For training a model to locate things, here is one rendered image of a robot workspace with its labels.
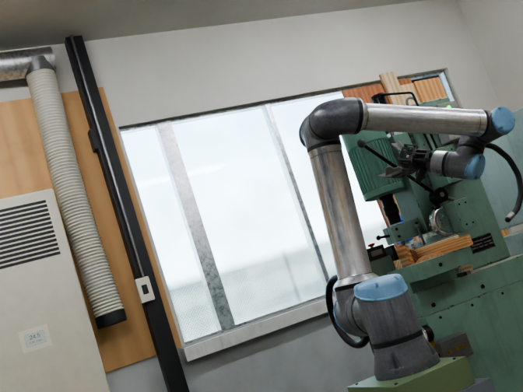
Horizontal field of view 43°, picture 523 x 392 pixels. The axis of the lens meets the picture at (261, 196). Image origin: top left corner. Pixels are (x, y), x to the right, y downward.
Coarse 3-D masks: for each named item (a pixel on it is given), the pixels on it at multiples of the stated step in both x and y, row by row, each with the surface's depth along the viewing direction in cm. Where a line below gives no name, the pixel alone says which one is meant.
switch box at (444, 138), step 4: (440, 104) 272; (444, 104) 272; (448, 104) 273; (452, 104) 274; (456, 104) 275; (456, 108) 274; (440, 136) 274; (444, 136) 271; (448, 136) 269; (452, 136) 269; (456, 136) 270; (460, 136) 271; (444, 140) 272; (448, 140) 270; (452, 140) 270; (456, 140) 274; (444, 144) 274
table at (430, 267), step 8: (464, 248) 240; (440, 256) 236; (448, 256) 237; (456, 256) 238; (464, 256) 239; (416, 264) 235; (424, 264) 233; (432, 264) 234; (440, 264) 234; (448, 264) 236; (456, 264) 237; (464, 264) 238; (392, 272) 250; (400, 272) 245; (408, 272) 241; (416, 272) 236; (424, 272) 232; (432, 272) 233; (440, 272) 234; (408, 280) 242; (416, 280) 237
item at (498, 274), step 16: (480, 272) 251; (496, 272) 253; (512, 272) 256; (432, 288) 242; (448, 288) 244; (464, 288) 246; (480, 288) 249; (496, 288) 251; (416, 304) 241; (432, 304) 240; (448, 304) 242
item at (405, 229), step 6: (402, 222) 267; (408, 222) 268; (414, 222) 269; (390, 228) 265; (396, 228) 265; (402, 228) 266; (408, 228) 267; (420, 228) 269; (384, 234) 270; (390, 234) 266; (396, 234) 264; (402, 234) 265; (408, 234) 266; (414, 234) 267; (390, 240) 267; (396, 240) 264; (402, 240) 268
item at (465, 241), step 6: (468, 234) 232; (450, 240) 239; (456, 240) 236; (462, 240) 233; (468, 240) 231; (438, 246) 246; (444, 246) 243; (450, 246) 240; (456, 246) 237; (462, 246) 234; (468, 246) 231; (420, 252) 257; (426, 252) 254; (432, 252) 251; (438, 252) 247; (444, 252) 244
